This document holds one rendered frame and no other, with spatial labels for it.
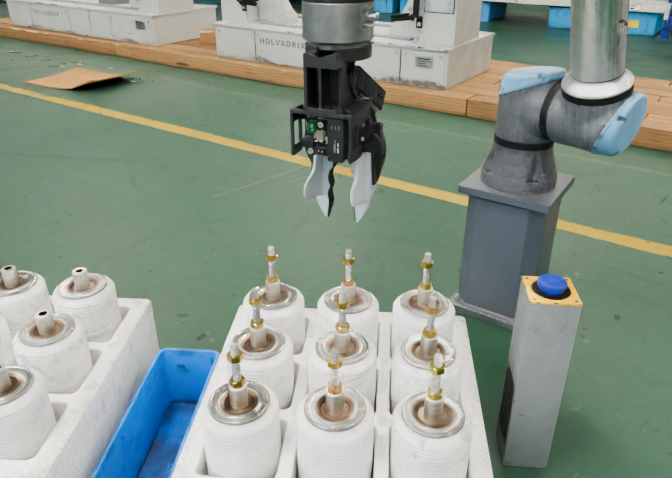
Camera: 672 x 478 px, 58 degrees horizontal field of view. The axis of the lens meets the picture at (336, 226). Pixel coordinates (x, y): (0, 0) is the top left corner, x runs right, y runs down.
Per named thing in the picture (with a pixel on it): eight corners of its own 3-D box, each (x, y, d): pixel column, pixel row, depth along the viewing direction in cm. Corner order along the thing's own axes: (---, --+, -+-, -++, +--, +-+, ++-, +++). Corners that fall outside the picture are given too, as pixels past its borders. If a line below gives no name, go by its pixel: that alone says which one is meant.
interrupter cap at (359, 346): (380, 348, 84) (380, 344, 84) (344, 375, 79) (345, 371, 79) (340, 326, 89) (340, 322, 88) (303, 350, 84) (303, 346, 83)
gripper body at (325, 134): (288, 160, 67) (284, 48, 61) (320, 137, 74) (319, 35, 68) (353, 170, 64) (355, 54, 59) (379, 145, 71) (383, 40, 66)
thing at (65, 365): (56, 400, 100) (32, 310, 92) (113, 403, 100) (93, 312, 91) (26, 445, 92) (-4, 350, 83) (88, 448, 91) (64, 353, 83)
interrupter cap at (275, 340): (221, 355, 83) (221, 351, 83) (247, 324, 89) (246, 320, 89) (271, 367, 81) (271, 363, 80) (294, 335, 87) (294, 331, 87)
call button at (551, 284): (533, 284, 88) (535, 272, 87) (561, 285, 87) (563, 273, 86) (539, 299, 84) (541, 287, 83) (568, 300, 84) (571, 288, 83)
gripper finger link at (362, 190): (341, 237, 70) (330, 162, 67) (359, 216, 75) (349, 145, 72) (366, 238, 69) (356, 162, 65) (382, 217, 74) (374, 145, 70)
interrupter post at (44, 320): (43, 326, 89) (38, 308, 87) (59, 327, 89) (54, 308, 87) (35, 336, 87) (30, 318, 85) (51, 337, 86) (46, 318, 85)
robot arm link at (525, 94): (516, 121, 128) (525, 56, 122) (574, 137, 119) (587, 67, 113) (481, 133, 121) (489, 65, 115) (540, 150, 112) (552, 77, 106)
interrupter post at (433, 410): (418, 416, 73) (420, 395, 71) (430, 406, 74) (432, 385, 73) (435, 427, 71) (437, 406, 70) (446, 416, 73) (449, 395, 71)
